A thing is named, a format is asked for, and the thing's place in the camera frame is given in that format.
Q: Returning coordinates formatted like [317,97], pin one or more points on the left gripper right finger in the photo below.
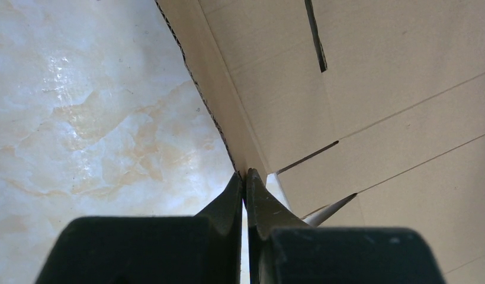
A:
[285,249]

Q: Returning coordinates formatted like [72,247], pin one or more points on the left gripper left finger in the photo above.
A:
[202,248]

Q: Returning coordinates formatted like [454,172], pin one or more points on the brown cardboard box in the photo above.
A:
[384,99]

